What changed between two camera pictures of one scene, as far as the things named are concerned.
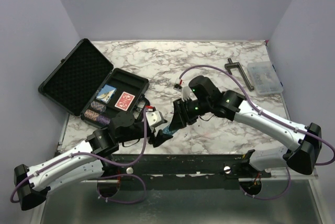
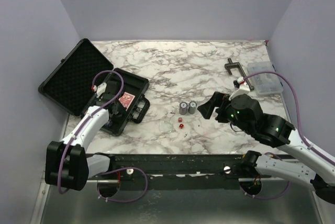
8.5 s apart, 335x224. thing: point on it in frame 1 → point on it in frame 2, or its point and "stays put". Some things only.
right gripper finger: x=179 y=120 → x=219 y=99
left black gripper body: x=138 y=133 → x=121 y=110
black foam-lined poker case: x=86 y=84 stays put
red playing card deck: x=124 y=101 stays put
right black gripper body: x=195 y=108 → x=226 y=114
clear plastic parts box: x=265 y=80 stays put
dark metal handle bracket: x=231 y=65 stays put
